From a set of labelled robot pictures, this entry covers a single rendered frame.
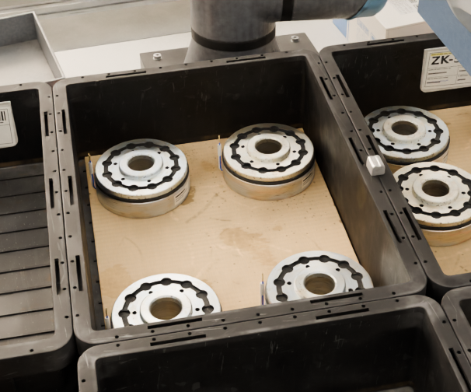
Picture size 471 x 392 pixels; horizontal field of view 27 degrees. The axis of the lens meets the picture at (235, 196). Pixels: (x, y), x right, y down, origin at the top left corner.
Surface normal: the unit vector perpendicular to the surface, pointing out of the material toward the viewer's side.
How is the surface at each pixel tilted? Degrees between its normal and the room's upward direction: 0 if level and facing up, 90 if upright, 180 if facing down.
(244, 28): 87
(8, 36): 90
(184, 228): 0
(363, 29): 90
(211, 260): 0
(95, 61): 0
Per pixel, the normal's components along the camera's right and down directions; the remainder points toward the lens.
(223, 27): -0.22, 0.58
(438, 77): 0.19, 0.62
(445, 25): -0.97, 0.17
